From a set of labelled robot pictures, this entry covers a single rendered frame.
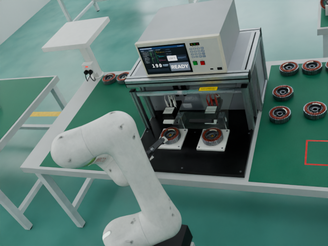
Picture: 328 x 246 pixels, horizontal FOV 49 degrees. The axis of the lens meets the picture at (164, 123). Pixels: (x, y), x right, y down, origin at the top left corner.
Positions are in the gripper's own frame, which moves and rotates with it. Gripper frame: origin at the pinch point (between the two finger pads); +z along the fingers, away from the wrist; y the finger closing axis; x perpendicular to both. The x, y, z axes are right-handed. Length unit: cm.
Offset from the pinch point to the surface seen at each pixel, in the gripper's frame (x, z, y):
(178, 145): -6.6, 12.3, 2.8
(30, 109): 103, 48, -83
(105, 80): 71, 68, -30
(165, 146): -1.5, 11.0, -3.0
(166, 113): 9.9, 15.1, 10.7
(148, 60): 33.1, 8.3, 29.7
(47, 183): 43, 8, -84
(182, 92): 10.1, 13.7, 26.9
